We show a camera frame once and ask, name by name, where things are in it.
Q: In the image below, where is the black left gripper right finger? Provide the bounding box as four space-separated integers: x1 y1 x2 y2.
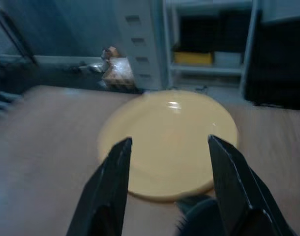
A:
207 134 296 236

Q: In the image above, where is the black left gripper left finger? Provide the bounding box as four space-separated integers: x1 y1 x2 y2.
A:
66 137 133 236

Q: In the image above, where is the dark furry object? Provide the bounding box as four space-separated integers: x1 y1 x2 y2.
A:
174 194 223 236

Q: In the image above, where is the yellow round plate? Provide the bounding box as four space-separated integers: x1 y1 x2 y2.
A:
97 89 239 203

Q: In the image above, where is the crumpled brown paper bag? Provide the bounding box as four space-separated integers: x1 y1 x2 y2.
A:
100 46 135 87

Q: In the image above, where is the white storage bin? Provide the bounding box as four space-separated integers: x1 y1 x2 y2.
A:
213 51 243 68

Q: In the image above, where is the black cabinet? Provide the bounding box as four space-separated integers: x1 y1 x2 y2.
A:
244 19 300 110

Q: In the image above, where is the yellow storage bin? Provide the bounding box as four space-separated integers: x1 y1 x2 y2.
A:
174 51 212 65

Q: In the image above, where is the grey metal shelf rack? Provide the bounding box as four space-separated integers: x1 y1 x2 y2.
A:
162 0 263 99

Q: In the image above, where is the white perforated post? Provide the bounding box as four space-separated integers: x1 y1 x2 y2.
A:
118 0 169 90

